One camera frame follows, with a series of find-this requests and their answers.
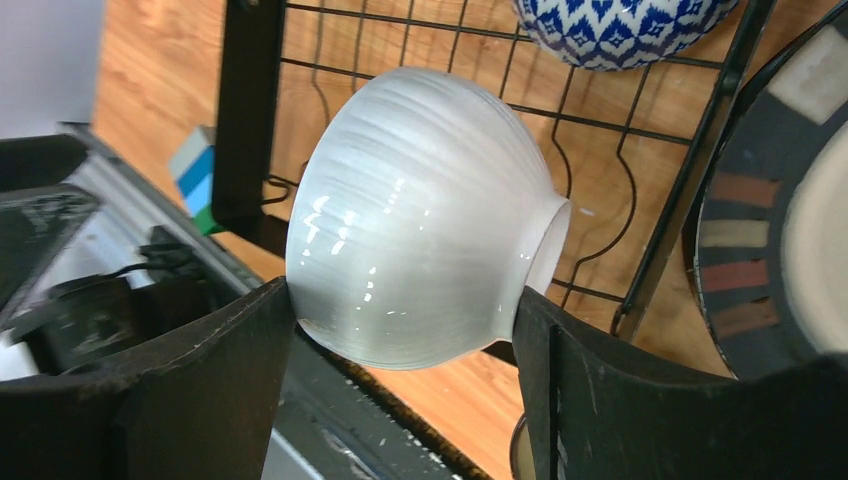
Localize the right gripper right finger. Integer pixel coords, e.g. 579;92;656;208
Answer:
513;288;847;479

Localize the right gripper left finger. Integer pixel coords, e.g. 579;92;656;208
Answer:
1;277;296;479

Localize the black rimmed white plate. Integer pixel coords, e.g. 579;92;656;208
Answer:
694;15;847;378

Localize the white ribbed bowl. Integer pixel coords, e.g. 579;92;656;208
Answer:
286;67;572;370

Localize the white black bowl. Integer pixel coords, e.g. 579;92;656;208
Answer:
513;0;738;72

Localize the dark brown speckled bowl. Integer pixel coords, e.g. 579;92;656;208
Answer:
509;414;536;480

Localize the blue green striped sponge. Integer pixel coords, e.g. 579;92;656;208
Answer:
168;126;224;236

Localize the black wire dish rack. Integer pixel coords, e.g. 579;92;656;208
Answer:
211;0;848;342

